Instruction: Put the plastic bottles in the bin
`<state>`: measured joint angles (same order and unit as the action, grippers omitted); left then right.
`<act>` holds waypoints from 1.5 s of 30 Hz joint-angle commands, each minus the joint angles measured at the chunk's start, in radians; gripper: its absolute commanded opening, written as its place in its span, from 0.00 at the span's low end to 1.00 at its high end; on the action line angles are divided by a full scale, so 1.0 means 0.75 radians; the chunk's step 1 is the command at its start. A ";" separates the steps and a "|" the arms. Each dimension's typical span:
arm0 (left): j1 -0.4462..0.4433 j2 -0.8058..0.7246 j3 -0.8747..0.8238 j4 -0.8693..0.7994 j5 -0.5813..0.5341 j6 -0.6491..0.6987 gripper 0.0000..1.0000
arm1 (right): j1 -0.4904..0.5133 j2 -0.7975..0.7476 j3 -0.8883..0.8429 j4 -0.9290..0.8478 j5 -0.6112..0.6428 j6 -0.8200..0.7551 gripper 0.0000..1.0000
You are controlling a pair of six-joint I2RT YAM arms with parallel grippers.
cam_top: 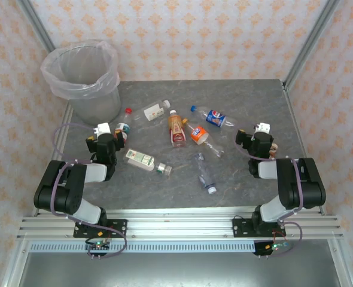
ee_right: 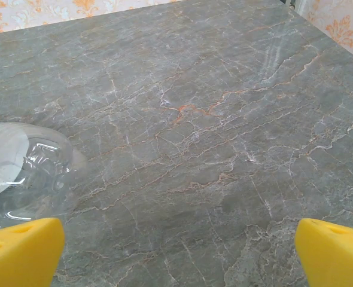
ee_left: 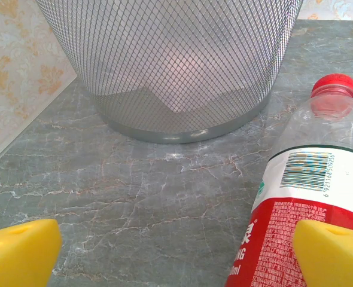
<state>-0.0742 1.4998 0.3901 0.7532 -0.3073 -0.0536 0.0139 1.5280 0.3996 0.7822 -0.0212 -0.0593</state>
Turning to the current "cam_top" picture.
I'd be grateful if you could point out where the aluminium frame post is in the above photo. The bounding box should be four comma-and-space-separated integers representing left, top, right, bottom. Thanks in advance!
16, 0, 58, 56
283, 0, 342, 91

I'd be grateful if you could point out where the metal mesh waste bin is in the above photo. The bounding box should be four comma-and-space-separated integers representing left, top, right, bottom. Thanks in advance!
41, 39, 121, 126

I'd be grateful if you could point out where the bottle with green white label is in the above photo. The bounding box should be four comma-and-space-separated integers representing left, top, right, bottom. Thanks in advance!
125, 148, 173, 176

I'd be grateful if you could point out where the clear bottle with red cap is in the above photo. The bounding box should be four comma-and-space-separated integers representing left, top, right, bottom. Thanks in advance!
114, 107, 135, 141

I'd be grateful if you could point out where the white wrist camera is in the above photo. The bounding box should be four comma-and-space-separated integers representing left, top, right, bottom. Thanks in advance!
253, 121, 272, 135
93, 122, 112, 136

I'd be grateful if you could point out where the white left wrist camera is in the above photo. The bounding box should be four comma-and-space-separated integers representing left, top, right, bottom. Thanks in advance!
93, 122, 112, 136

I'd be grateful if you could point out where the clear bottle with white label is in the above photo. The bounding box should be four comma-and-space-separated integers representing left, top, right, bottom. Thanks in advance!
131, 100, 172, 122

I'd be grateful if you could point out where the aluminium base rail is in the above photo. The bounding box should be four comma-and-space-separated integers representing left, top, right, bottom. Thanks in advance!
16, 208, 344, 242

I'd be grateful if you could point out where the grey metal tray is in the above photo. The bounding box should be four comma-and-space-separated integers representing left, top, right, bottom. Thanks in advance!
1, 252, 353, 287

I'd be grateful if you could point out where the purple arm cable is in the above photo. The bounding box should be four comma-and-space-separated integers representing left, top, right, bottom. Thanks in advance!
235, 139, 304, 258
51, 121, 128, 259

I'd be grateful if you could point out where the bottle with orange label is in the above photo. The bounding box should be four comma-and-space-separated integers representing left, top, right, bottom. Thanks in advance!
181, 118, 225, 158

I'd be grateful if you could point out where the white slotted cable duct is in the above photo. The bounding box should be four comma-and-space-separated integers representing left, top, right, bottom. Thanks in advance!
29, 242, 257, 254

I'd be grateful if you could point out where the small circuit board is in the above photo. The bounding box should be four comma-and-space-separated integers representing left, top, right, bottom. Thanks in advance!
84, 238, 111, 252
265, 240, 292, 252

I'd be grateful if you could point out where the clear plastic bin liner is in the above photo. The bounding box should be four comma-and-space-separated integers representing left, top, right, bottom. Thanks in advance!
41, 39, 120, 100

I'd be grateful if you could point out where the gold and red drink bottle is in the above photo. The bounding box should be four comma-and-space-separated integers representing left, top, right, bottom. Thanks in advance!
167, 109, 188, 148

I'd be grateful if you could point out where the crushed bluish clear bottle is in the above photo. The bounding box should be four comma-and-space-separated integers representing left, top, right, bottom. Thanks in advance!
193, 152, 218, 195

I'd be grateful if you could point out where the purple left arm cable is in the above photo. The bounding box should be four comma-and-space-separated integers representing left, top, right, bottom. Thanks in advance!
51, 121, 128, 259

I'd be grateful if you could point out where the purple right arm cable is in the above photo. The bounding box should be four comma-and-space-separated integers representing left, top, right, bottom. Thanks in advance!
235, 139, 304, 258

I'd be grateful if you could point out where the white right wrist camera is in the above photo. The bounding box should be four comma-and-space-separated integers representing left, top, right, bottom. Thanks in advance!
253, 121, 272, 135

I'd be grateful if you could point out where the blue label Pepsi bottle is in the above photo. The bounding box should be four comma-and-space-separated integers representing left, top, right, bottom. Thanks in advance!
190, 104, 237, 129

